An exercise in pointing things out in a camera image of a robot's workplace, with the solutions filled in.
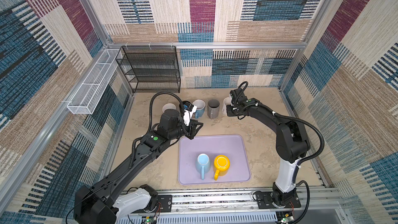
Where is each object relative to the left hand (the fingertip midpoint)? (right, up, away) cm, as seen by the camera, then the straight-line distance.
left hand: (201, 121), depth 73 cm
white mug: (+16, +10, +23) cm, 29 cm away
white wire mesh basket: (-51, +10, -3) cm, 53 cm away
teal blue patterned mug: (0, +8, +29) cm, 30 cm away
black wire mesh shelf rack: (-35, +32, +38) cm, 61 cm away
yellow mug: (+10, -21, +3) cm, 24 cm away
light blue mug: (+1, -21, +3) cm, 21 cm away
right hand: (+18, +3, +23) cm, 30 cm away
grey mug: (+7, +5, +24) cm, 26 cm away
